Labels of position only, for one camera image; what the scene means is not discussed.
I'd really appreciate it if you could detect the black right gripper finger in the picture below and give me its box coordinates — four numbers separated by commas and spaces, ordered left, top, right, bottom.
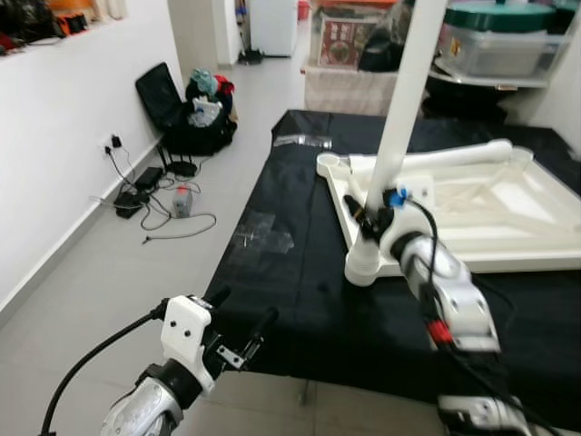
343, 194, 373, 241

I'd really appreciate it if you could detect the colourful clothes pile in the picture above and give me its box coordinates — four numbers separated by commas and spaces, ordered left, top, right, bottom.
186, 68, 235, 128

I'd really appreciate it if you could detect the white plastic table top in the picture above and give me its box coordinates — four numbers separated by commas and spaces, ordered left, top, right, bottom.
316, 145, 581, 287

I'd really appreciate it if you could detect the clear plastic wrapper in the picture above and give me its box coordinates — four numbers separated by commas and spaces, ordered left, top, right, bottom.
272, 134, 332, 148

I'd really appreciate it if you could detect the grey small charger box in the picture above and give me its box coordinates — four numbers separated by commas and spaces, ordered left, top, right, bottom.
172, 186, 193, 219

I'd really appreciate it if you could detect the white fridge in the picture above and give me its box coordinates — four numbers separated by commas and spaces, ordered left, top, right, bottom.
250, 0, 299, 57

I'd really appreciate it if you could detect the black power adapter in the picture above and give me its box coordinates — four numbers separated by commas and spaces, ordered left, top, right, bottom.
134, 166, 164, 190

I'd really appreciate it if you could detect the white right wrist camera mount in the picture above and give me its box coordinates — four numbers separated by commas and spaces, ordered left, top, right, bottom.
379, 175, 437, 269

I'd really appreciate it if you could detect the clear tape patch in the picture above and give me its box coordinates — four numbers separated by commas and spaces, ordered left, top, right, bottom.
231, 211, 296, 257

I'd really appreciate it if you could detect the dark red patterned box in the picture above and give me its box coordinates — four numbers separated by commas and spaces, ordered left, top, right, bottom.
320, 18, 378, 69

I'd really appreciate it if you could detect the black power strip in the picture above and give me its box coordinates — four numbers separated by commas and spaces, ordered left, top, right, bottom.
113, 193, 144, 219

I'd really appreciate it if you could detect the beige fringed cloth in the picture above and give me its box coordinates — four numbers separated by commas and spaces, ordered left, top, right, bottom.
304, 64, 400, 117

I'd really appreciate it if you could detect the black cloth cover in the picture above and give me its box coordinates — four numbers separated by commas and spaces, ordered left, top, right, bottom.
204, 109, 581, 428

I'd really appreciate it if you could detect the black floor cable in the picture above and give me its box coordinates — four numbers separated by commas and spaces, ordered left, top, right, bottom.
91, 145, 217, 244

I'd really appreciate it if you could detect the red cable clip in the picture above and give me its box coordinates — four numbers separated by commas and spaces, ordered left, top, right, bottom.
428, 320, 453, 344

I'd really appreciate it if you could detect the black bag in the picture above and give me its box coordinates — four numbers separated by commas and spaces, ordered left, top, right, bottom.
359, 27, 405, 74

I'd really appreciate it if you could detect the clear box with orange lid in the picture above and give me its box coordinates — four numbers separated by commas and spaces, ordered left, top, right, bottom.
309, 0, 400, 74

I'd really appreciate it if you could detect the clear plastic storage box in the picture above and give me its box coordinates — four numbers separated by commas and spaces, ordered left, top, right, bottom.
440, 25, 573, 83

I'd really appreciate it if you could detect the dark green round lid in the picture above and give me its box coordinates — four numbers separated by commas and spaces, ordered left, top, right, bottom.
445, 2, 556, 33

